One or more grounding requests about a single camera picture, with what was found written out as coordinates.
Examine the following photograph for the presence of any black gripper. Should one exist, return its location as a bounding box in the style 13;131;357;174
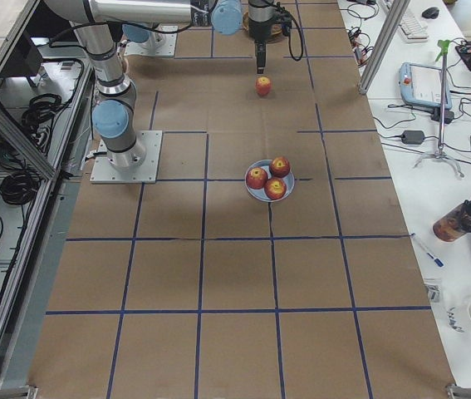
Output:
248;0;276;75

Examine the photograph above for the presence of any red yellow apple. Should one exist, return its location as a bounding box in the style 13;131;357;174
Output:
255;76;272;97

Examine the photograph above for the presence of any woven wicker basket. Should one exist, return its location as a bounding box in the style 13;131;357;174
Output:
243;12;282;42

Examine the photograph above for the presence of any red apple plate back right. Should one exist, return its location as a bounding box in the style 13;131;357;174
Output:
269;156;291;178

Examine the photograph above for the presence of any red apple plate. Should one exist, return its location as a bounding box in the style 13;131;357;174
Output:
263;177;287;200
245;166;268;190
269;156;291;178

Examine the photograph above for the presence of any red apple plate back left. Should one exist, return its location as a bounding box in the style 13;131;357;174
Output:
245;166;268;190

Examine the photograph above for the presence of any red apple plate front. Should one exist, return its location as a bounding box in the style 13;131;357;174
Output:
263;177;287;200

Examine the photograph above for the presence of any light blue plate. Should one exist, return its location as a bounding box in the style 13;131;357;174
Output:
245;160;296;203

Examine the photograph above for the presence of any white keyboard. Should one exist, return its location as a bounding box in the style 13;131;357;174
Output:
398;8;429;43

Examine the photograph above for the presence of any blue teach pendant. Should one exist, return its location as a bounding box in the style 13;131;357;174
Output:
399;62;442;108

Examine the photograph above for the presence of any black computer mouse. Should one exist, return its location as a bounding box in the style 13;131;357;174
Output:
421;7;439;19

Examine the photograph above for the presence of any black power adapter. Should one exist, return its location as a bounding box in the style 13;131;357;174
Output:
400;130;425;145

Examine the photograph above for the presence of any metal stand with green clamp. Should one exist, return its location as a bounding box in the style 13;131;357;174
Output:
414;40;464;179

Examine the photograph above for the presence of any blue white pen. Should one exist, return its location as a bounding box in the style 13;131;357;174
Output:
410;233;444;268

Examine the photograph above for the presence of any brown drink bottle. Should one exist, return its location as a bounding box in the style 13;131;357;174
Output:
433;199;471;242

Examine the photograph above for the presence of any white mug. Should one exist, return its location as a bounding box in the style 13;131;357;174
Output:
445;294;471;333

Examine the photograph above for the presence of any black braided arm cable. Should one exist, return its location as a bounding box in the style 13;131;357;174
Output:
276;6;305;62

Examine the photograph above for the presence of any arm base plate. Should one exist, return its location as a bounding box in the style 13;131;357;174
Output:
90;131;163;184
124;33;177;58

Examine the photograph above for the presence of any aluminium frame post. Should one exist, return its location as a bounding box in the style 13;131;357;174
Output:
358;0;410;95

